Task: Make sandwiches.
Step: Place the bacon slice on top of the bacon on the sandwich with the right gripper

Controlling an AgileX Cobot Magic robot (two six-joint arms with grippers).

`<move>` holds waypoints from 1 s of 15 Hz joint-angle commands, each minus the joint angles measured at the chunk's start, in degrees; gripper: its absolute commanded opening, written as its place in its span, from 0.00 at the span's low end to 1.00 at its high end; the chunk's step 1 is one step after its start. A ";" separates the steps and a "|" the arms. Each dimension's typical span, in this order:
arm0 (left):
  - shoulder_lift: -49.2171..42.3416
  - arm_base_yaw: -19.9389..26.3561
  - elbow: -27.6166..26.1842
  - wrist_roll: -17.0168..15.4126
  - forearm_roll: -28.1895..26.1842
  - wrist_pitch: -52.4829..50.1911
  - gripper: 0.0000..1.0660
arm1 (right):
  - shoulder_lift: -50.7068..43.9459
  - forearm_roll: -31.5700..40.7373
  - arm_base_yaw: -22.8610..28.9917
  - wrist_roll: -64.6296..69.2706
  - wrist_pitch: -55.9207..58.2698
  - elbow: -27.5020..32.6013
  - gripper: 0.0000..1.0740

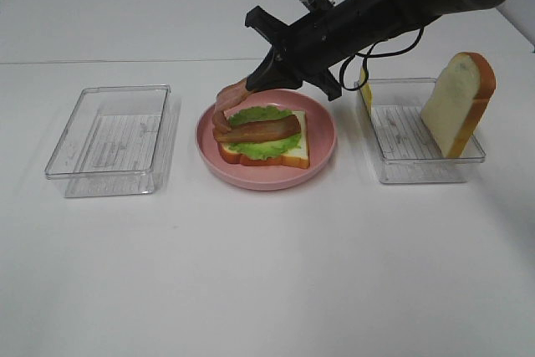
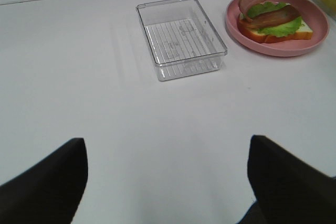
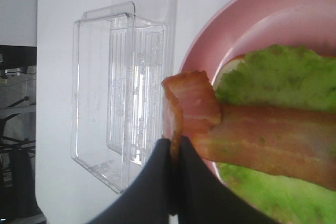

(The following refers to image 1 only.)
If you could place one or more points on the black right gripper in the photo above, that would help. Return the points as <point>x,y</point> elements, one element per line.
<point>305,50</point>

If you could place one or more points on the bacon strip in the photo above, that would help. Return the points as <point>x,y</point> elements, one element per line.
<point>260,131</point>
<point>227,98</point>

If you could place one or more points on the green lettuce leaf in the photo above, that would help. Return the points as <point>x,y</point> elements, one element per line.
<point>293,146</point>

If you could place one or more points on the bread slice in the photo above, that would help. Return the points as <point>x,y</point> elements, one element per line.
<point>458,101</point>
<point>279,161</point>

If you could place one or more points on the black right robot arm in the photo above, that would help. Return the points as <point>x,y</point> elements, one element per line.
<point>410,15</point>

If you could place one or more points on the pink round plate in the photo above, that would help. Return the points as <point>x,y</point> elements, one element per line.
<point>322,136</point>

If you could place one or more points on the yellow cheese slice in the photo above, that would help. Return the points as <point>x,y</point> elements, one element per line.
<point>365,90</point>

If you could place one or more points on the clear plastic right tray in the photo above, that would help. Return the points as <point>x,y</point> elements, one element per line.
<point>401,148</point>

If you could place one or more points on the clear plastic tray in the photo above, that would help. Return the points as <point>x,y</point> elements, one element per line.
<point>401,148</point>
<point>116,142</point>

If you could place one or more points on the clear plastic left tray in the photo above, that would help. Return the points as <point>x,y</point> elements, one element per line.
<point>116,142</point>

